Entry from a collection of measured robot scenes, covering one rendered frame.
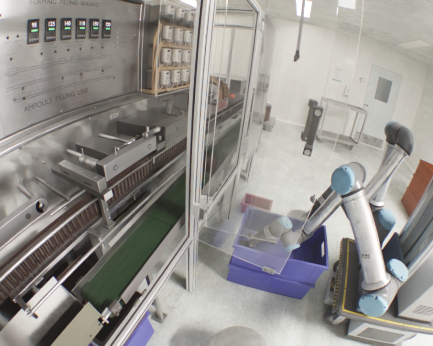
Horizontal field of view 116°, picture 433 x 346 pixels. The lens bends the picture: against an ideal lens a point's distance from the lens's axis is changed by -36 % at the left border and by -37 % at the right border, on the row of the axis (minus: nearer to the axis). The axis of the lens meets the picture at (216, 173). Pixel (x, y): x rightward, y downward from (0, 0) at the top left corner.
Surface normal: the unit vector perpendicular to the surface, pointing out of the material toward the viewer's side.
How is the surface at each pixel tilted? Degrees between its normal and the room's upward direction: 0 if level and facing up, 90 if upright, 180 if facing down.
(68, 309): 57
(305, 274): 90
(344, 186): 85
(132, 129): 90
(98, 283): 2
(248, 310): 0
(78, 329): 79
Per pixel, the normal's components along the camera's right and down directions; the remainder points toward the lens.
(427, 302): -0.48, 0.40
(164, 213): 0.07, -0.84
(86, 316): 0.93, 0.09
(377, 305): -0.84, 0.26
